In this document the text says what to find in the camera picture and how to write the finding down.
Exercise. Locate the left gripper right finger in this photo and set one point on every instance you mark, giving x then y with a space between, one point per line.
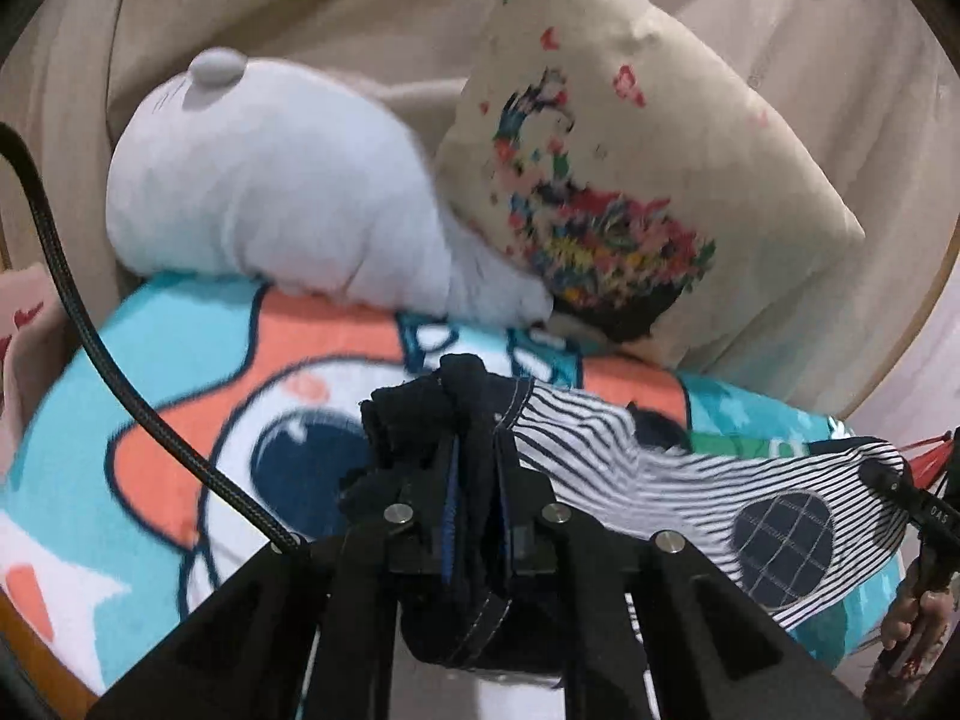
507 523

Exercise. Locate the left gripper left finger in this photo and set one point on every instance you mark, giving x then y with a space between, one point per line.
448 538

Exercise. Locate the striped navy child pants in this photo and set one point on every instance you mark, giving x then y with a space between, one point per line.
769 493

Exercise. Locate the right hand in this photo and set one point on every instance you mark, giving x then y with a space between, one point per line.
913 634

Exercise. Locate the cream floral print pillow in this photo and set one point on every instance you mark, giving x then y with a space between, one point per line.
602 147

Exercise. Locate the turquoise cartoon fleece blanket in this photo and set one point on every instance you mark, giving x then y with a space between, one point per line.
107 543

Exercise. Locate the white plush seal toy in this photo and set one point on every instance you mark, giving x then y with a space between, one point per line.
269 169

